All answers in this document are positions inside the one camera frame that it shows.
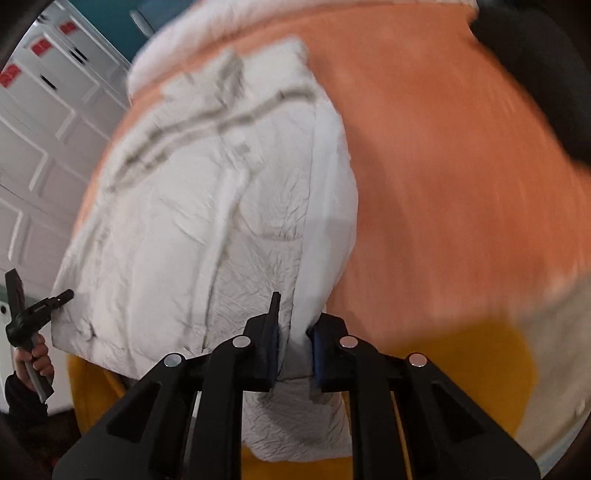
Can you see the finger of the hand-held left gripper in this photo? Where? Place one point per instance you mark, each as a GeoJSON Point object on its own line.
{"type": "Point", "coordinates": [59, 299]}
{"type": "Point", "coordinates": [13, 288]}

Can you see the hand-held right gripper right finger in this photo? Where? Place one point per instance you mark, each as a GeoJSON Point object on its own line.
{"type": "Point", "coordinates": [317, 356]}

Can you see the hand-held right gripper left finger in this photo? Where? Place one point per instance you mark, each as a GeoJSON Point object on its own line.
{"type": "Point", "coordinates": [275, 351]}

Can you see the white padded jacket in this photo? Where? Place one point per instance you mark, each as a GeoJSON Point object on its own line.
{"type": "Point", "coordinates": [184, 207]}

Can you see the person's left forearm dark sleeve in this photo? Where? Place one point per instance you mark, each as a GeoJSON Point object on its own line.
{"type": "Point", "coordinates": [23, 399]}

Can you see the person's left hand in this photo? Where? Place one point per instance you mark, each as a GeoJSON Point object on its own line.
{"type": "Point", "coordinates": [40, 357]}

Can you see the white panelled wardrobe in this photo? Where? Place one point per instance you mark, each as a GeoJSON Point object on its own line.
{"type": "Point", "coordinates": [41, 152]}

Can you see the yellow cloth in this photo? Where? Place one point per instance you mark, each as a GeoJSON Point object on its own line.
{"type": "Point", "coordinates": [461, 360]}

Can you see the orange fleece blanket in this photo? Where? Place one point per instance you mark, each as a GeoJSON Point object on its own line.
{"type": "Point", "coordinates": [438, 184]}

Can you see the red wardrobe decoration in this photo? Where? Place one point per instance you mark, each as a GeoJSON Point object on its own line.
{"type": "Point", "coordinates": [10, 76]}
{"type": "Point", "coordinates": [40, 46]}
{"type": "Point", "coordinates": [68, 28]}

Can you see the white bed sheet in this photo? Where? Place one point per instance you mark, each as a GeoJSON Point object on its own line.
{"type": "Point", "coordinates": [563, 346]}

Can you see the white fluffy pillow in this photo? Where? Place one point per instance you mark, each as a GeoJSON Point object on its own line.
{"type": "Point", "coordinates": [184, 41]}

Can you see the teal padded headboard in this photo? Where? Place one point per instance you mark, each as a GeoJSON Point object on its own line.
{"type": "Point", "coordinates": [166, 14]}

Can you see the dark cloth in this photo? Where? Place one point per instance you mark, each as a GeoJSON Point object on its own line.
{"type": "Point", "coordinates": [545, 69]}

